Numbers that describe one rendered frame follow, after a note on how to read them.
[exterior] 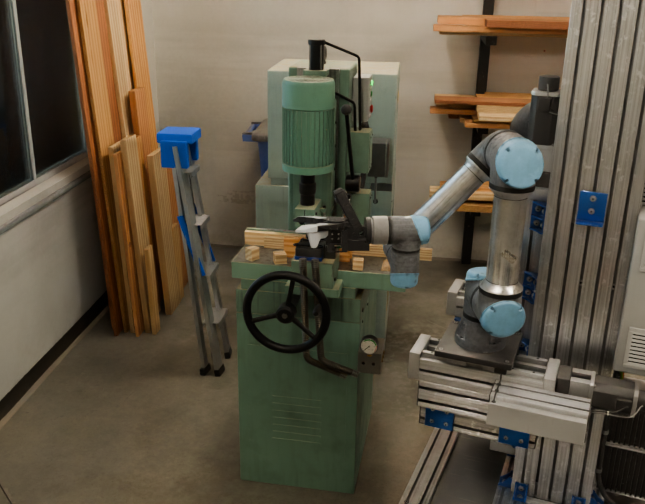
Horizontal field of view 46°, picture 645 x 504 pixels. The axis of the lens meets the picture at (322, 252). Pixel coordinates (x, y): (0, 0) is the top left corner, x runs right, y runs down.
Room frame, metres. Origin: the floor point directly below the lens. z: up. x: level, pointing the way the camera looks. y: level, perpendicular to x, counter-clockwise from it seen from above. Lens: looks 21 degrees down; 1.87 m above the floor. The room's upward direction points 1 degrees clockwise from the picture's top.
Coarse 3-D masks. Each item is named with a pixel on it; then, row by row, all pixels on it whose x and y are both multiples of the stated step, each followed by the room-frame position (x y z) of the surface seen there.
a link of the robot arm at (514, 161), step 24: (504, 144) 1.88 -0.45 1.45; (528, 144) 1.86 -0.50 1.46; (504, 168) 1.84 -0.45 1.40; (528, 168) 1.84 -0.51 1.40; (504, 192) 1.86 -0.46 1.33; (528, 192) 1.86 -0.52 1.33; (504, 216) 1.87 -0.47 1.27; (504, 240) 1.87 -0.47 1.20; (504, 264) 1.87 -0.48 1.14; (480, 288) 1.90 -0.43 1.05; (504, 288) 1.86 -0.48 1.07; (480, 312) 1.88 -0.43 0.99; (504, 312) 1.84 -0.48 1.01; (504, 336) 1.85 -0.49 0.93
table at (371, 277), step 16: (240, 256) 2.50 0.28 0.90; (272, 256) 2.50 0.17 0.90; (352, 256) 2.52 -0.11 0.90; (368, 256) 2.52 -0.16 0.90; (240, 272) 2.44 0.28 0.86; (256, 272) 2.43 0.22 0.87; (352, 272) 2.38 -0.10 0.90; (368, 272) 2.37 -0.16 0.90; (384, 272) 2.37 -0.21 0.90; (288, 288) 2.32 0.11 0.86; (336, 288) 2.30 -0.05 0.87; (368, 288) 2.37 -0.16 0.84; (384, 288) 2.36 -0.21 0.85; (400, 288) 2.35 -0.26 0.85
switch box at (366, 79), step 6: (354, 78) 2.82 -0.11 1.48; (366, 78) 2.81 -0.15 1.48; (372, 78) 2.90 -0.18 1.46; (354, 84) 2.82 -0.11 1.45; (366, 84) 2.81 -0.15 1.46; (354, 90) 2.82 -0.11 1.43; (366, 90) 2.81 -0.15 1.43; (354, 96) 2.82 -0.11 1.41; (366, 96) 2.81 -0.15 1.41; (366, 102) 2.81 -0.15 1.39; (366, 108) 2.81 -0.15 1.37; (366, 114) 2.81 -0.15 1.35; (366, 120) 2.81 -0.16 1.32
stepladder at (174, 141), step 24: (168, 144) 3.27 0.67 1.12; (192, 144) 3.42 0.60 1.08; (192, 168) 3.35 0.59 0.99; (192, 192) 3.45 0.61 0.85; (192, 216) 3.28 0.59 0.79; (192, 240) 3.25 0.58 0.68; (192, 264) 3.28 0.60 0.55; (216, 264) 3.40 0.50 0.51; (192, 288) 3.26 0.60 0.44; (216, 288) 3.41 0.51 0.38; (216, 312) 3.38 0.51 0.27; (216, 336) 3.28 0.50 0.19; (216, 360) 3.22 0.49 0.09
